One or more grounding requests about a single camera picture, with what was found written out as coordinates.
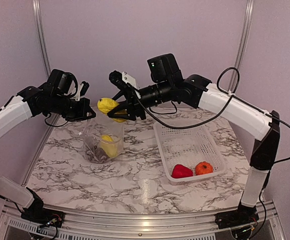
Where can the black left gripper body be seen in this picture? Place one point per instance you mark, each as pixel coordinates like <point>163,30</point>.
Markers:
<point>71,111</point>

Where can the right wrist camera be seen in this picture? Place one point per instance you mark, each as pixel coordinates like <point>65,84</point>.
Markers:
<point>122,80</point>

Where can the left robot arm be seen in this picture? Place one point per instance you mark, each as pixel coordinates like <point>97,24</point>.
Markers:
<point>61,95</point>

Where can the red grape bunch toy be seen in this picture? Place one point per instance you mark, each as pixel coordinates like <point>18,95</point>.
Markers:
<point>96,155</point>

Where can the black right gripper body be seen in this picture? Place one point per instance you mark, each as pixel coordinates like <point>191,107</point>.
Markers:
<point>164,92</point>

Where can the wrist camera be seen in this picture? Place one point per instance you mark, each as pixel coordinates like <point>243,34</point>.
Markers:
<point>81,90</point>
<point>122,80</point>

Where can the yellow pepper toy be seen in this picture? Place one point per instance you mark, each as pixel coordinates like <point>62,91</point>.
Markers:
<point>108,146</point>

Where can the red pepper toy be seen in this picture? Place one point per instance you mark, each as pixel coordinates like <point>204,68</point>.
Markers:
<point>181,171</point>

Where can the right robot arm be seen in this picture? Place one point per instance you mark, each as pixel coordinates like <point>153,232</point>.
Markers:
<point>201,93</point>

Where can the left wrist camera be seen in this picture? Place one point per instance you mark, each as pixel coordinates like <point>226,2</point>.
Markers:
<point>81,90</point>

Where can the aluminium frame post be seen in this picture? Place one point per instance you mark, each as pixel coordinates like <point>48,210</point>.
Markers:
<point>247,21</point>
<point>41,35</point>

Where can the white plastic basket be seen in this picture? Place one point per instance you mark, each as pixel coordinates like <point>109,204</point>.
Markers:
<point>188,147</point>

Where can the orange pumpkin toy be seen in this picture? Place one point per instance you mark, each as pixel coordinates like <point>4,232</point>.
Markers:
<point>203,168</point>

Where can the left aluminium frame post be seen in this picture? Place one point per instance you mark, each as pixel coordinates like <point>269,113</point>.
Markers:
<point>41,35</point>

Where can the yellow corn toy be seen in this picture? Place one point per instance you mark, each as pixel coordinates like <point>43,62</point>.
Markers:
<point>105,105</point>

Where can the clear zip top bag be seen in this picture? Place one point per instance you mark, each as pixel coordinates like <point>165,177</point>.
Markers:
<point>91,133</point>

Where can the right aluminium frame post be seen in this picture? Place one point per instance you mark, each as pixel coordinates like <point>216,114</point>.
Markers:
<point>247,21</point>

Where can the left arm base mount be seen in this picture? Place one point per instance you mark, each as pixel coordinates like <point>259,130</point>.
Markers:
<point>46,217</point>

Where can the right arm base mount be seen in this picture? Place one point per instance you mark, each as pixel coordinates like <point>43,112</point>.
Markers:
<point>241,221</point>

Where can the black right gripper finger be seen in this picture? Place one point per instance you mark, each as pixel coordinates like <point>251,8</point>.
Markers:
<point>113,107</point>
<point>126,117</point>

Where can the aluminium front rail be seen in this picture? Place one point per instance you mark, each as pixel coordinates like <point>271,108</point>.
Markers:
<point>92,225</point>

